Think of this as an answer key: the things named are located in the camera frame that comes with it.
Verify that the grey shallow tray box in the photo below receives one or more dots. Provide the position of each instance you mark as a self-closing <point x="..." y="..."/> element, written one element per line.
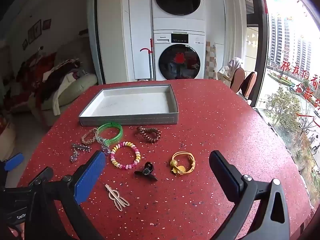
<point x="130" y="120"/>

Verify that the white tall cabinet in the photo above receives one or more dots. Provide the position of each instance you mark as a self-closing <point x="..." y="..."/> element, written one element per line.
<point x="115" y="30"/>

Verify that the brown chair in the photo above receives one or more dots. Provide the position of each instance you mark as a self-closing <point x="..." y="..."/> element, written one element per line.
<point x="237" y="80"/>
<point x="251" y="83"/>

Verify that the gold looped hair clip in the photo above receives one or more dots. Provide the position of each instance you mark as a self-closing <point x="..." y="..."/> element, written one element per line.
<point x="117" y="200"/>

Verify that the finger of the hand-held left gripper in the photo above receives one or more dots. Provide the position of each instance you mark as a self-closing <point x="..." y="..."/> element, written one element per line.
<point x="42" y="175"/>
<point x="13" y="161"/>

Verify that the silver heart pendant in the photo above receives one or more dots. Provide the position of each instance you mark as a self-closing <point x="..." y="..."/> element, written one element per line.
<point x="73" y="158"/>

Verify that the red framed wall picture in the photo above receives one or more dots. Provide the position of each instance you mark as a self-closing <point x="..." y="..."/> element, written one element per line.
<point x="46" y="24"/>

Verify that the green translucent bangle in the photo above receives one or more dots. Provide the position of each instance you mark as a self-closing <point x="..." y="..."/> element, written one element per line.
<point x="120" y="130"/>

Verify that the pile of clothes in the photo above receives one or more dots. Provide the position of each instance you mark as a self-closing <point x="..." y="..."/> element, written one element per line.
<point x="47" y="72"/>

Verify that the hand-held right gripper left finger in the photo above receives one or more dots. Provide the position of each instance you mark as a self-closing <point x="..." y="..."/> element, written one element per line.
<point x="90" y="177"/>

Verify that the beige cloth on chair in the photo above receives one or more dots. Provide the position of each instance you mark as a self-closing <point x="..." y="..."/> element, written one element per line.
<point x="231" y="67"/>

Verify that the purple crystal charm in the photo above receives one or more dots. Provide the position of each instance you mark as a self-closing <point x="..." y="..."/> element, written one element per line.
<point x="106" y="150"/>

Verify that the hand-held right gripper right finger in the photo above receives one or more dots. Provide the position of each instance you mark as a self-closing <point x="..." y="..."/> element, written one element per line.
<point x="220" y="170"/>

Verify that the pale green sofa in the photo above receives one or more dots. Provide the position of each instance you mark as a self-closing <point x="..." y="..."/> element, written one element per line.
<point x="82" y="85"/>

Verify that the silver spiked hair clip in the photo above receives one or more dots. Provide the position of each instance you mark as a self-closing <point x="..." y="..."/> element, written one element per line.
<point x="80" y="147"/>

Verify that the tall framed wall picture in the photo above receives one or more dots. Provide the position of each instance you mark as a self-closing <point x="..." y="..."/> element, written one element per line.
<point x="35" y="31"/>

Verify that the small framed wall picture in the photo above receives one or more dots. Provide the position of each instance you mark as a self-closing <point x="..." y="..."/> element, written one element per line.
<point x="25" y="44"/>

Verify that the red window decals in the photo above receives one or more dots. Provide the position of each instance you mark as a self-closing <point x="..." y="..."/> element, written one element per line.
<point x="287" y="66"/>

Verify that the white washing machine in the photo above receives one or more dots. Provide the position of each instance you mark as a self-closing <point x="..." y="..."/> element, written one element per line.
<point x="180" y="60"/>

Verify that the black claw hair clip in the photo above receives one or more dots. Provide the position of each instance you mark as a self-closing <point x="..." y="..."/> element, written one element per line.
<point x="147" y="167"/>

